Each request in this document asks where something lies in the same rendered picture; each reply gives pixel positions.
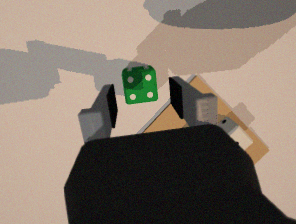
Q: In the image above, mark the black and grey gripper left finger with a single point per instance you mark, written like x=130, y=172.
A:
x=97, y=122

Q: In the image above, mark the green die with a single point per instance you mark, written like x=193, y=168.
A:
x=140, y=84

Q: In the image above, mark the beige die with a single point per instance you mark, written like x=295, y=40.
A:
x=236, y=132

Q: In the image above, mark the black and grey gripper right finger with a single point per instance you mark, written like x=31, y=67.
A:
x=189, y=103

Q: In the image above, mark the tan square mat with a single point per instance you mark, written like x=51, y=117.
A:
x=169, y=119

